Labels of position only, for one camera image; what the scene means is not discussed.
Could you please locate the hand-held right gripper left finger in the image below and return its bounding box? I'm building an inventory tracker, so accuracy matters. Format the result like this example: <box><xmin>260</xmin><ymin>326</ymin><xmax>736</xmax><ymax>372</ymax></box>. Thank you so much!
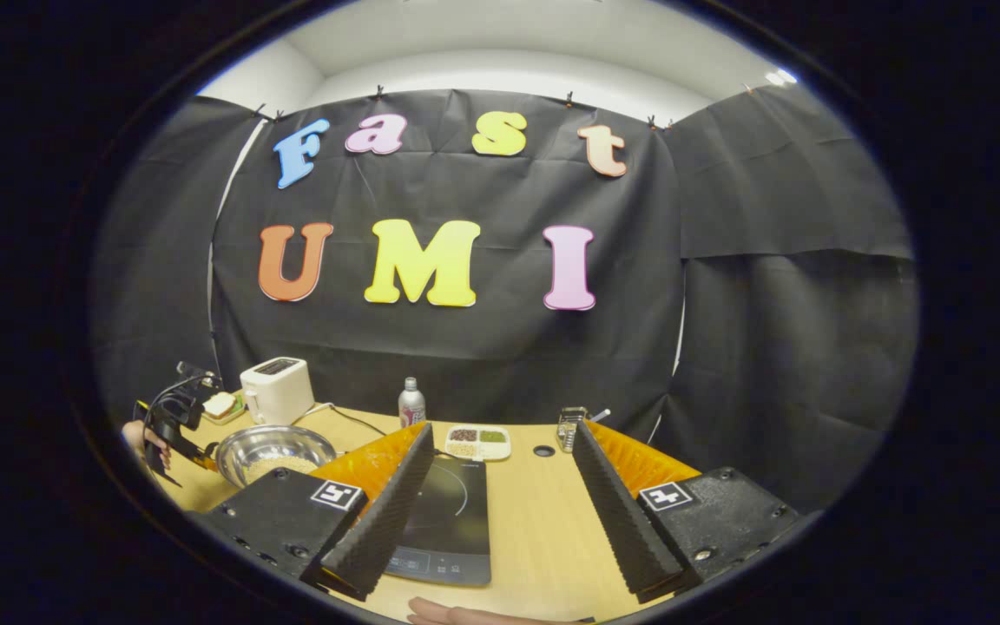
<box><xmin>187</xmin><ymin>423</ymin><xmax>436</xmax><ymax>602</ymax></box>

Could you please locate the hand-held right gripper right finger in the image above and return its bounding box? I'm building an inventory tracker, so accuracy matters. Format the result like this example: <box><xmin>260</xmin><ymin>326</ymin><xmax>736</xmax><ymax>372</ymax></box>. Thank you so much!
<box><xmin>571</xmin><ymin>419</ymin><xmax>800</xmax><ymax>604</ymax></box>

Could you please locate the black induction cooktop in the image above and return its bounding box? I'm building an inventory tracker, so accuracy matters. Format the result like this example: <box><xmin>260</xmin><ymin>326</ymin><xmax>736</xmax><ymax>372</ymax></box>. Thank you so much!
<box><xmin>383</xmin><ymin>456</ymin><xmax>492</xmax><ymax>587</ymax></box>

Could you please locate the stainless steel pot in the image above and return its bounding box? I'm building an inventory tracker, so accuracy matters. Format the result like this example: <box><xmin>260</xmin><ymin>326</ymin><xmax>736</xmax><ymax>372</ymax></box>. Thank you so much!
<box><xmin>215</xmin><ymin>424</ymin><xmax>338</xmax><ymax>487</ymax></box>

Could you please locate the pile of yellow soybeans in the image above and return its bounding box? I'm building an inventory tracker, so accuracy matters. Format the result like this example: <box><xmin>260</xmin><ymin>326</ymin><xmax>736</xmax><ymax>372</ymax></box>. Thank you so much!
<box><xmin>244</xmin><ymin>457</ymin><xmax>319</xmax><ymax>486</ymax></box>

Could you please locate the small green plate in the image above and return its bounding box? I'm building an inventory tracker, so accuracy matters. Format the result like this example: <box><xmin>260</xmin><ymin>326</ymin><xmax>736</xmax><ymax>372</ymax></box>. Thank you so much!
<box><xmin>202</xmin><ymin>391</ymin><xmax>247</xmax><ymax>426</ymax></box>

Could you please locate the white toaster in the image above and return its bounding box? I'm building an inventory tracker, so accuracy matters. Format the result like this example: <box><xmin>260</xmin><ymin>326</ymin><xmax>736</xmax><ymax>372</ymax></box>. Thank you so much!
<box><xmin>240</xmin><ymin>357</ymin><xmax>316</xmax><ymax>426</ymax></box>

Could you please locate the silver drink bottle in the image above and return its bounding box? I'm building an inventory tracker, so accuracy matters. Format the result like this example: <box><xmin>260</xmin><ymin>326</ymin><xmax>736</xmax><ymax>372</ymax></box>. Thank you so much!
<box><xmin>398</xmin><ymin>377</ymin><xmax>426</xmax><ymax>429</ymax></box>

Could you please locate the white divided bean tray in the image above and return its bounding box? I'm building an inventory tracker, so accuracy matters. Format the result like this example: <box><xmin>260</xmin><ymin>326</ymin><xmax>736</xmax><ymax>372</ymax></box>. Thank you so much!
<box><xmin>445</xmin><ymin>424</ymin><xmax>511</xmax><ymax>462</ymax></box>

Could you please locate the black power cable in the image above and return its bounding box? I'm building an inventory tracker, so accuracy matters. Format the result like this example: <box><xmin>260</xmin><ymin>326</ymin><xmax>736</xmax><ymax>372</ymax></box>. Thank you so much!
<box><xmin>302</xmin><ymin>402</ymin><xmax>466</xmax><ymax>461</ymax></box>

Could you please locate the metal wire utensil holder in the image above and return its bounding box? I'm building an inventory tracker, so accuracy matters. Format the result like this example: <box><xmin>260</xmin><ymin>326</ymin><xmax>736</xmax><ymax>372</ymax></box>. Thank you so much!
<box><xmin>557</xmin><ymin>406</ymin><xmax>589</xmax><ymax>453</ymax></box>

